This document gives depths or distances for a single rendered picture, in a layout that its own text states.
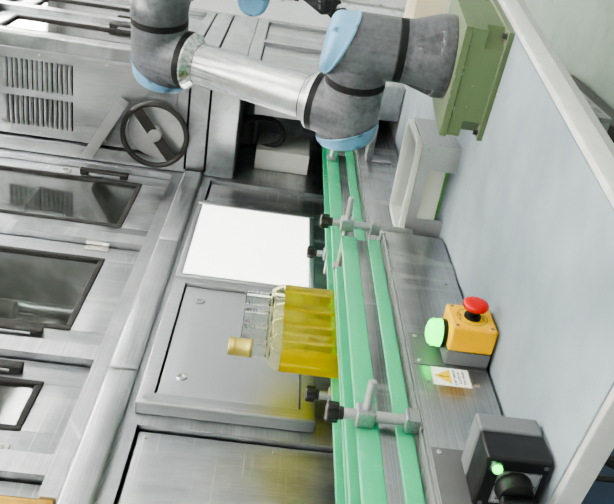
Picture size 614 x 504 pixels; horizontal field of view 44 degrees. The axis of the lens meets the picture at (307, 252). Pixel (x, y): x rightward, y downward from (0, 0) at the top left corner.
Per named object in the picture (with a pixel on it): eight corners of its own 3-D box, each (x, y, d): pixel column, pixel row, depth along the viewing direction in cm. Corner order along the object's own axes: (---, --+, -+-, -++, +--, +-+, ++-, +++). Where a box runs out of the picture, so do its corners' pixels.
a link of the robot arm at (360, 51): (403, 32, 130) (325, 21, 130) (388, 101, 139) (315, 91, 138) (400, 5, 140) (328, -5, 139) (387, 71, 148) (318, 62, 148)
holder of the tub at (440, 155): (421, 231, 180) (389, 227, 179) (448, 121, 167) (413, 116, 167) (431, 266, 165) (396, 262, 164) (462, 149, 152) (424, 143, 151)
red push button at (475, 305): (456, 310, 118) (461, 292, 117) (481, 314, 119) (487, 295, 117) (461, 325, 115) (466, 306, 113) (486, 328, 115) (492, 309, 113)
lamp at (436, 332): (439, 336, 121) (420, 334, 121) (445, 313, 119) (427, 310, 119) (443, 353, 117) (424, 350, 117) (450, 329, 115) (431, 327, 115)
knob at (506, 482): (525, 501, 91) (533, 524, 88) (489, 497, 91) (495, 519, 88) (536, 474, 89) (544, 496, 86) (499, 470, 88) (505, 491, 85)
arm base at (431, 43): (455, 0, 139) (402, -8, 139) (462, 40, 128) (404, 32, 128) (436, 71, 150) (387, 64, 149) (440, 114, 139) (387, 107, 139)
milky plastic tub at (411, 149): (424, 211, 178) (388, 206, 177) (446, 120, 167) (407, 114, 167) (435, 245, 162) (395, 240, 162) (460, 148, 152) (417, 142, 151)
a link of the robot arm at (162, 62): (375, 96, 137) (117, 17, 149) (361, 165, 146) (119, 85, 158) (395, 71, 145) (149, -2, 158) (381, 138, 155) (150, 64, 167)
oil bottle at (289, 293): (368, 316, 159) (268, 304, 158) (373, 294, 157) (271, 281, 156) (370, 331, 154) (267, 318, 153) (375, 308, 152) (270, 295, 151)
